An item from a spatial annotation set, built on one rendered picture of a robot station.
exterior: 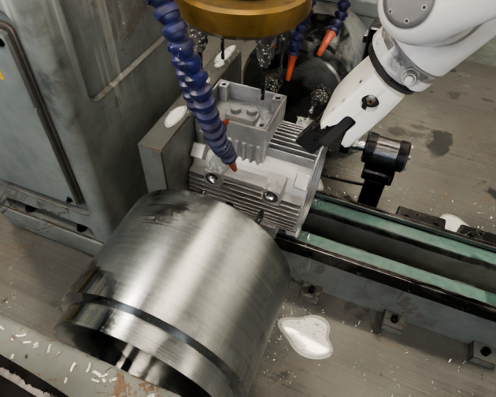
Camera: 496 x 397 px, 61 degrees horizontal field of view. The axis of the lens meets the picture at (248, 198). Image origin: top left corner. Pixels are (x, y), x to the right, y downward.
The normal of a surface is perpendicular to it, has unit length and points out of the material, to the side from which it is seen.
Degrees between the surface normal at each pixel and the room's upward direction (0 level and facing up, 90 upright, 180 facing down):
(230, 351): 50
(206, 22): 90
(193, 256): 13
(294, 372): 0
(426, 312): 90
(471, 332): 90
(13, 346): 0
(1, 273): 0
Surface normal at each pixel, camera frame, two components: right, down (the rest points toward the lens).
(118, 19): 0.93, 0.29
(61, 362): 0.03, -0.66
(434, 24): -0.48, 0.73
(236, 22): -0.09, 0.75
